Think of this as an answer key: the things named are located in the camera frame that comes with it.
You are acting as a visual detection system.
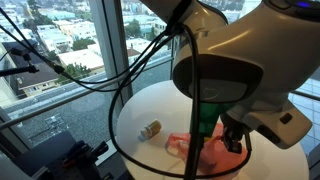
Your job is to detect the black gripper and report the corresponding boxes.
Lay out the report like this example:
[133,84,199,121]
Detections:
[219,113,253,155]

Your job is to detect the orange plastic bag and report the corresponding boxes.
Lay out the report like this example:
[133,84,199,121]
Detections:
[165,122,250,177]

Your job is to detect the white pill bottle yellow label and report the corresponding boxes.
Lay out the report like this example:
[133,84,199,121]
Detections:
[140,118,163,139]

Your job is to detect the black and blue robot stand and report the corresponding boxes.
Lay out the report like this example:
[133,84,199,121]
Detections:
[12,130,111,180]

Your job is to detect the grey window railing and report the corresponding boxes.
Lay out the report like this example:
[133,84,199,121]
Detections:
[0,56,320,132]

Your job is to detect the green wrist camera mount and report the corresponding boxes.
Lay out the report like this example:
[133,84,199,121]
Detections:
[189,101,235,138]

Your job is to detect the thick black cable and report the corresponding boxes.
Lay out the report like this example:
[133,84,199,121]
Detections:
[108,0,253,180]

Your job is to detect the thin black cable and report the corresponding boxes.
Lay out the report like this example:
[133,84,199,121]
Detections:
[0,6,174,93]

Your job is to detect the black camera on tripod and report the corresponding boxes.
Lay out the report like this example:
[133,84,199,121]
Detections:
[0,45,41,78]

